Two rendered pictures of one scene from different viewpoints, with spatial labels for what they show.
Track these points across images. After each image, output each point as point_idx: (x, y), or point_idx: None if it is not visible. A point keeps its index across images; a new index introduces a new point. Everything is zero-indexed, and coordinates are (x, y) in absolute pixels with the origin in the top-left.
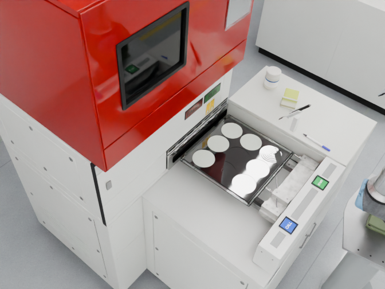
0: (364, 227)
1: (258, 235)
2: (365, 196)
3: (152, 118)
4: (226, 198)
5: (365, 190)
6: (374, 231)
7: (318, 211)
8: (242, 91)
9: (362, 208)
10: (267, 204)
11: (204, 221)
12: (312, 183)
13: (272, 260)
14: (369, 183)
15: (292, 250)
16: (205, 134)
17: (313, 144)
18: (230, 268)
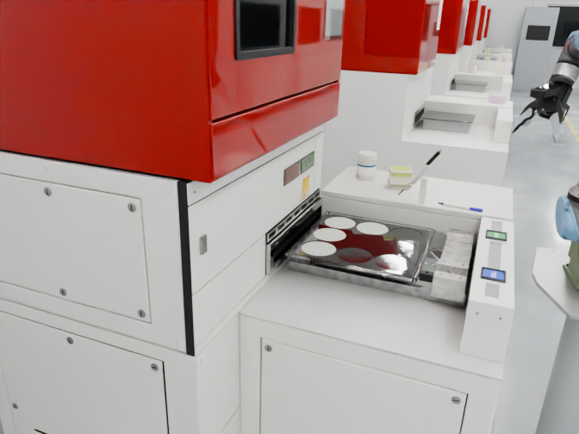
0: (576, 292)
1: (445, 323)
2: (575, 209)
3: (263, 120)
4: (370, 294)
5: (572, 201)
6: None
7: None
8: (333, 183)
9: (578, 230)
10: (442, 274)
11: (355, 323)
12: (487, 236)
13: (501, 320)
14: (573, 190)
15: None
16: (303, 235)
17: (457, 209)
18: (428, 375)
